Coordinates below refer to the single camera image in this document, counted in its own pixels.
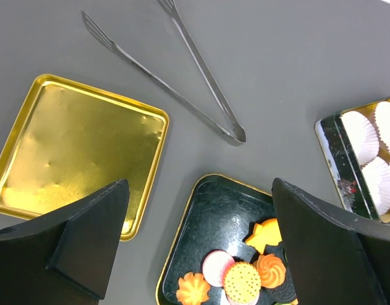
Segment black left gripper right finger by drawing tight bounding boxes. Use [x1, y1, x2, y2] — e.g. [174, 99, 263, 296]
[272, 178, 390, 304]

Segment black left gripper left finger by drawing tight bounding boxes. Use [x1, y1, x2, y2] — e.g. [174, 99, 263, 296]
[0, 179, 130, 304]

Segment black sandwich cookie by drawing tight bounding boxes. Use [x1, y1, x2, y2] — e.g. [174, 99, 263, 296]
[266, 273, 297, 304]

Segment orange swirl cookie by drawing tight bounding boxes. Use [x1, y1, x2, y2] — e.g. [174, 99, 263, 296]
[253, 254, 286, 289]

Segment round dotted orange cookie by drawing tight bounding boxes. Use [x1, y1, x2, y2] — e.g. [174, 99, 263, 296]
[223, 262, 261, 304]

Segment dark square cookie tin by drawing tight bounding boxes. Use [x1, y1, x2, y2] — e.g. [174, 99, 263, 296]
[315, 97, 390, 223]

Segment metal serving tongs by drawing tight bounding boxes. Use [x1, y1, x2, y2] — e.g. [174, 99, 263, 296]
[79, 1, 246, 146]

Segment orange fish cookie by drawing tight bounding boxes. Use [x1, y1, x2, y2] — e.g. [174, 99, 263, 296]
[245, 218, 282, 254]

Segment white paper cup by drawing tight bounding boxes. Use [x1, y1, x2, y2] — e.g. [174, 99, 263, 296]
[374, 101, 390, 154]
[340, 111, 379, 165]
[361, 157, 390, 215]

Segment pink round cookie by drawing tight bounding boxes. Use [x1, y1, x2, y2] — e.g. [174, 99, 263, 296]
[202, 250, 235, 287]

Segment gold tin lid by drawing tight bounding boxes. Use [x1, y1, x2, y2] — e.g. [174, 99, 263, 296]
[0, 74, 170, 241]

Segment black rectangular cookie tray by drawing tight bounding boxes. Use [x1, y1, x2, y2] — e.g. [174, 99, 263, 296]
[156, 173, 276, 304]

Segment orange star flower cookie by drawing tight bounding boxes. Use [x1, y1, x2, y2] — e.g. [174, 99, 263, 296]
[176, 272, 210, 305]

